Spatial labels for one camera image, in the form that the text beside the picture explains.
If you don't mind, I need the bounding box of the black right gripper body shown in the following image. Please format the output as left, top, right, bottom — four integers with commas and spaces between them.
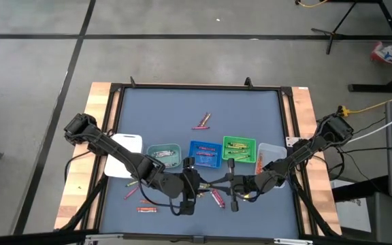
231, 171, 261, 197

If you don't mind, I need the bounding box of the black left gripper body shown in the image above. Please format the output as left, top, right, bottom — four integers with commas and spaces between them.
181, 169, 202, 202

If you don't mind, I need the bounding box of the blue slotted plastic basket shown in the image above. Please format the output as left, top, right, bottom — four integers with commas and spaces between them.
187, 140, 223, 169

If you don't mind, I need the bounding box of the green slotted plastic basket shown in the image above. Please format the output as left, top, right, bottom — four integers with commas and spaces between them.
222, 135, 257, 164

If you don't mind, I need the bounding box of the teal plastic bin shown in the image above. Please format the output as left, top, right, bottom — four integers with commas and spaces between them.
146, 143, 182, 169

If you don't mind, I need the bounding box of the clear plastic bin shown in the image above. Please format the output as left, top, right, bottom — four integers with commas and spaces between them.
255, 142, 288, 189

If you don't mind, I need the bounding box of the white plastic bin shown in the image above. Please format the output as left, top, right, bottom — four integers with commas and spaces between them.
103, 133, 144, 179

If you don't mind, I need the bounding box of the wooden table border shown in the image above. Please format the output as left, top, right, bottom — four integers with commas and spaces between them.
53, 81, 343, 236

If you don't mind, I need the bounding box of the black rig crossbar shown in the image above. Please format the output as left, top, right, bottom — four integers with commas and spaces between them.
0, 229, 392, 245

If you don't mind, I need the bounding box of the grey cabinet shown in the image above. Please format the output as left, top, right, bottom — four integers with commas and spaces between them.
330, 175, 392, 245

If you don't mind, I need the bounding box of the black desk leg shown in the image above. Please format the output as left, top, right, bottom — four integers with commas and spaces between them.
347, 66, 392, 94

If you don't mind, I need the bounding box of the black tripod stand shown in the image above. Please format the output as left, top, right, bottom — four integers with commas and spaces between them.
310, 0, 392, 56

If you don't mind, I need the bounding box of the person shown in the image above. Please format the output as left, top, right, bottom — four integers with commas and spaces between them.
370, 33, 392, 65

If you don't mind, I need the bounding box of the black table frame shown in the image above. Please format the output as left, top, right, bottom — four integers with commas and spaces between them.
97, 82, 305, 239

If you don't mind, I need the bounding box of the white cable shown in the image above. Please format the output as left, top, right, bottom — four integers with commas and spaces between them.
345, 107, 392, 144

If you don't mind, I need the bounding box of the yellow hanging cable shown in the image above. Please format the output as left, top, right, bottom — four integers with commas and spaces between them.
338, 90, 392, 116

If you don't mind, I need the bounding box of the yellow floor cable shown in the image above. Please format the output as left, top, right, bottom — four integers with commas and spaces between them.
295, 0, 329, 9

